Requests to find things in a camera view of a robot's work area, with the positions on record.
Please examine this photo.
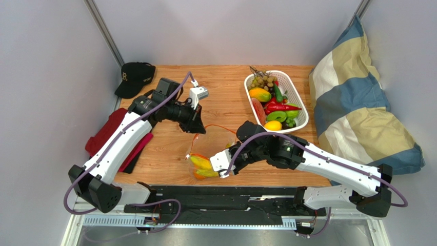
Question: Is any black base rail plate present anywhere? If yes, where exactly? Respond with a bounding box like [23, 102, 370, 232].
[124, 185, 327, 226]

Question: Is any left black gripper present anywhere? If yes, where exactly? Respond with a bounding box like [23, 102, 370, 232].
[166, 100, 206, 135]

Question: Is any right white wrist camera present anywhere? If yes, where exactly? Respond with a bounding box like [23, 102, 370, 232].
[210, 149, 235, 178]

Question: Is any green cucumber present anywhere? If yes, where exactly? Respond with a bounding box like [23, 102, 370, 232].
[273, 84, 283, 103]

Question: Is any dark red folded cloth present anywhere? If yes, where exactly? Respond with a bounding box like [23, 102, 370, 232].
[85, 108, 128, 157]

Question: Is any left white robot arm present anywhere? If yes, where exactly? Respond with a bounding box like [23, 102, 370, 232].
[68, 78, 209, 213]

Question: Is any yellow banana bunch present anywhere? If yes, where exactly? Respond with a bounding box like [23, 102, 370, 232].
[188, 154, 219, 178]

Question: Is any pink folded cloth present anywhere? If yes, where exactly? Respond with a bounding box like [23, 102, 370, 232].
[118, 133, 153, 172]

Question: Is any orange persimmon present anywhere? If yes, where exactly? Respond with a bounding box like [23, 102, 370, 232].
[192, 171, 206, 180]

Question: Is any blue yellow checked pillow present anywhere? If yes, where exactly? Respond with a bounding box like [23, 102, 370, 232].
[309, 16, 425, 175]

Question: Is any yellow lemon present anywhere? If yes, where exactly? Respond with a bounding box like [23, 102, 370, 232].
[264, 120, 283, 131]

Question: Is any silver aluminium frame rail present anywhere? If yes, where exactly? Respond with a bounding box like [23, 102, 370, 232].
[84, 0, 125, 67]

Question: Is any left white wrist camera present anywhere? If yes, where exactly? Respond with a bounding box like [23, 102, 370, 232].
[188, 80, 209, 109]

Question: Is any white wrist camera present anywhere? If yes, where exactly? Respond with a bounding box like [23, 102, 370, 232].
[188, 80, 209, 109]
[210, 149, 235, 178]

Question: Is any white perforated plastic basket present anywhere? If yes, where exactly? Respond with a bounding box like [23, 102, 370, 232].
[244, 70, 309, 133]

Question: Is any black folded cloth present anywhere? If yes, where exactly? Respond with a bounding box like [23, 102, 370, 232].
[122, 152, 141, 174]

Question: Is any watermelon slice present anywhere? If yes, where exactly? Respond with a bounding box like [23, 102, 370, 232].
[251, 98, 266, 126]

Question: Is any long red chili pepper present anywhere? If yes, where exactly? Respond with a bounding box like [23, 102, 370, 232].
[264, 103, 302, 114]

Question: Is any clear orange zip top bag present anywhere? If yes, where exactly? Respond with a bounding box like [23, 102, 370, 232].
[185, 124, 237, 180]

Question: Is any black baseball cap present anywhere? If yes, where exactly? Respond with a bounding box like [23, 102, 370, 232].
[114, 62, 156, 99]

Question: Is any brown longan bunch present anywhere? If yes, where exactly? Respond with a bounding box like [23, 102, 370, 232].
[247, 66, 279, 92]

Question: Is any dark purple mangosteen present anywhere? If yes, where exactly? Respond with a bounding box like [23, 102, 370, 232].
[282, 118, 297, 130]

